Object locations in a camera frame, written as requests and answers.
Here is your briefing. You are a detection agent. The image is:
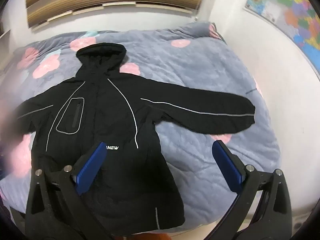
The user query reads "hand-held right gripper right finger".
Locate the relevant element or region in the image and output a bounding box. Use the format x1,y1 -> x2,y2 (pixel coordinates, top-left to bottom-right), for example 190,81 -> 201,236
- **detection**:
212,140 -> 293,240

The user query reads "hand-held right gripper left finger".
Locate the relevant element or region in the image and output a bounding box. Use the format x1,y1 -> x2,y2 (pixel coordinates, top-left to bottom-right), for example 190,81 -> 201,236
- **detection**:
25,141 -> 112,240

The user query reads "black hooded jacket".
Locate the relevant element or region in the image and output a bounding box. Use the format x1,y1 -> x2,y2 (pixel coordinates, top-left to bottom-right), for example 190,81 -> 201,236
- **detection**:
17,42 -> 256,232

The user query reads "orange object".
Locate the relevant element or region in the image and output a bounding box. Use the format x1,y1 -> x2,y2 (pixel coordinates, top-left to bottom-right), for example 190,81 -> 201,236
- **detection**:
130,232 -> 173,240

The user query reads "grey blanket with pink flowers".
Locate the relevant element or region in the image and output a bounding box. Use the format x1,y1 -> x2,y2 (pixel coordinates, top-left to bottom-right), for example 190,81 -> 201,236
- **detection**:
0,21 -> 280,235

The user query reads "colourful wall map poster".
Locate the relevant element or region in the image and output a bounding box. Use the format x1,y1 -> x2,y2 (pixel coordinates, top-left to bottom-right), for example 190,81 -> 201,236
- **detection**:
244,0 -> 320,78

